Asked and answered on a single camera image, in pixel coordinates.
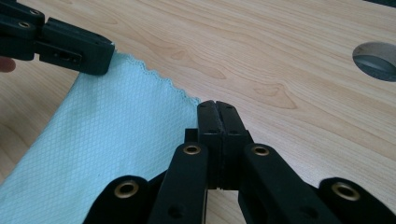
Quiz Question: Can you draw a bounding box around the light blue cloth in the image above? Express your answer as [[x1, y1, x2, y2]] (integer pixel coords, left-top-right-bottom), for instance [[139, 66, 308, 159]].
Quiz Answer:
[[0, 50, 202, 224]]

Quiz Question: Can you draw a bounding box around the grey round table grommet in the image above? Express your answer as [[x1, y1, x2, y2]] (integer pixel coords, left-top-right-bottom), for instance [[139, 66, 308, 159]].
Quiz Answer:
[[351, 41, 396, 83]]

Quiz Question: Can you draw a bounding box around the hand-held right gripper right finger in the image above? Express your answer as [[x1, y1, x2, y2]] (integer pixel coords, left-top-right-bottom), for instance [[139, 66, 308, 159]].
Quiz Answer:
[[216, 100, 255, 191]]

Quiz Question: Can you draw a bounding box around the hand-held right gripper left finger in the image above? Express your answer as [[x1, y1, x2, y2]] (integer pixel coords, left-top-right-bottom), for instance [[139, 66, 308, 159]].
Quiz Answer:
[[184, 99, 224, 190]]

